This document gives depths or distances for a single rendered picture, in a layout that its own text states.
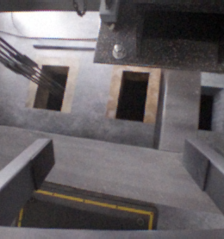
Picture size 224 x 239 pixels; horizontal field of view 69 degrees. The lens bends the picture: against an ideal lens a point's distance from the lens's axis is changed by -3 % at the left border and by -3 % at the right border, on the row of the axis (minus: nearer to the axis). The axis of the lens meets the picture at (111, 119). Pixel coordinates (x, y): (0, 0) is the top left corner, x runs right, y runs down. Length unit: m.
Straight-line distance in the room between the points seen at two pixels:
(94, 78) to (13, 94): 0.67
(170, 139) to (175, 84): 0.16
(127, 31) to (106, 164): 0.40
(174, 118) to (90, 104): 0.82
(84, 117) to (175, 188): 0.86
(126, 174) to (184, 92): 0.28
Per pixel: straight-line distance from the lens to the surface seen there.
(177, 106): 0.50
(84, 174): 0.51
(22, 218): 1.07
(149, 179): 0.49
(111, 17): 0.59
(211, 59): 0.57
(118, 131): 1.15
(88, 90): 1.25
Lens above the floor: 1.14
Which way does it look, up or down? 78 degrees down
